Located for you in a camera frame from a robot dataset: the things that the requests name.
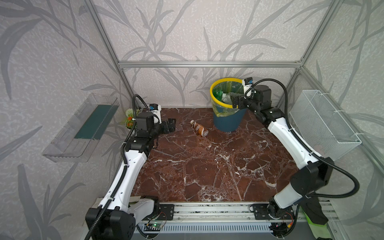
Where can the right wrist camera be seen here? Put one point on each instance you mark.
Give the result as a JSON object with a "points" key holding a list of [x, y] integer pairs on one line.
{"points": [[247, 84]]}

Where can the circuit board with wires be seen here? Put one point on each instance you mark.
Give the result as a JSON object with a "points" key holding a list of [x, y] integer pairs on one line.
{"points": [[154, 225], [282, 229]]}

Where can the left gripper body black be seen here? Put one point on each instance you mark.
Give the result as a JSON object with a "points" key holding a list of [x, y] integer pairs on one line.
{"points": [[167, 126]]}

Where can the left circuit board with wires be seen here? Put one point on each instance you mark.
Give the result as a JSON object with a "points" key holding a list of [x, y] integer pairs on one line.
{"points": [[154, 225]]}

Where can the right circuit board with wires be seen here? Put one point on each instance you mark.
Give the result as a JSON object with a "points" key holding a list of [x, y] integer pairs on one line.
{"points": [[282, 229]]}

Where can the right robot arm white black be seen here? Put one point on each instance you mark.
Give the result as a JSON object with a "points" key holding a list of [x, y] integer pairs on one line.
{"points": [[312, 173]]}

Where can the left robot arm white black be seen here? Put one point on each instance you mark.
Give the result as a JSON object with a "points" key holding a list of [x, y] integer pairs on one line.
{"points": [[115, 218]]}

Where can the crushed green plastic bottle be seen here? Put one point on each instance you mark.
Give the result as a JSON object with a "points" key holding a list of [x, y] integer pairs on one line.
{"points": [[219, 94]]}

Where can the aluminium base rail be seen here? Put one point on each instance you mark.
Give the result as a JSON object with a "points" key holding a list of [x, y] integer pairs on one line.
{"points": [[216, 212]]}

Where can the blue bin with yellow rim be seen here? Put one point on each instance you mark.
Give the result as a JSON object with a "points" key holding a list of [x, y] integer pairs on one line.
{"points": [[231, 123]]}

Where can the clear acrylic wall shelf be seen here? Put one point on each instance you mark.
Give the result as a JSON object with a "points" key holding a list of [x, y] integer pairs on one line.
{"points": [[78, 139]]}

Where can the white pot with artificial plant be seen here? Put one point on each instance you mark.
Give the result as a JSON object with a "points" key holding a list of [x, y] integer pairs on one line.
{"points": [[130, 115]]}

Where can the brown Nescafe coffee bottle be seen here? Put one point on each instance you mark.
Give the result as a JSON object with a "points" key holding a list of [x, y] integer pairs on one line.
{"points": [[201, 130]]}

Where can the black green work glove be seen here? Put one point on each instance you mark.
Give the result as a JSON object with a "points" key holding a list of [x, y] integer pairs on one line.
{"points": [[316, 219]]}

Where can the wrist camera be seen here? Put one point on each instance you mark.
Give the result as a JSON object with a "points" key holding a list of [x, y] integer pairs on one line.
{"points": [[247, 84], [155, 109]]}

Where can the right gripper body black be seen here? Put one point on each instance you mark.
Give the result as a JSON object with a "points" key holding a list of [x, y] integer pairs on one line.
{"points": [[237, 101]]}

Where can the yellow-green plastic bin liner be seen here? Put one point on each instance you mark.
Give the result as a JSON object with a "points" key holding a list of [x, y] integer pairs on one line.
{"points": [[227, 85]]}

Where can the white wire mesh basket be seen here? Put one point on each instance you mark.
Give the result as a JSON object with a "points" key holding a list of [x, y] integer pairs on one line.
{"points": [[322, 126]]}

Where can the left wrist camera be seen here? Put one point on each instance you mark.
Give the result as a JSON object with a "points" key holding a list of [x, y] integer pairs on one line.
{"points": [[155, 109]]}

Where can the clear unlabelled plastic bottle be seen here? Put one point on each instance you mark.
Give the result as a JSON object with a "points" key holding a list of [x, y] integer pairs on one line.
{"points": [[228, 98]]}

